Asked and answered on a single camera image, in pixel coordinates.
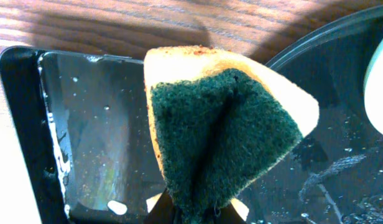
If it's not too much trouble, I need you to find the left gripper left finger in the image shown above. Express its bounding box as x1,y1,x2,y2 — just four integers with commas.
143,189,179,224

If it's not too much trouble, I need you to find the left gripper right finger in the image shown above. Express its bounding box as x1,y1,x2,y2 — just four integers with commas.
215,203,246,224

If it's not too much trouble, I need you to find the yellow green sponge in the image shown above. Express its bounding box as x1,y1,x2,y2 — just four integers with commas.
144,45,320,223

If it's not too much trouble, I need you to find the mint green plate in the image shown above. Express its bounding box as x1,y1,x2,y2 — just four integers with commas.
363,39,383,135

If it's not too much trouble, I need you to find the round black tray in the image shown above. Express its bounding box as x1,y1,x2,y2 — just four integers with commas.
239,4,383,223

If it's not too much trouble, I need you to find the black rectangular water tray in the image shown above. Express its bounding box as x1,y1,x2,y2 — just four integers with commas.
0,46,165,223

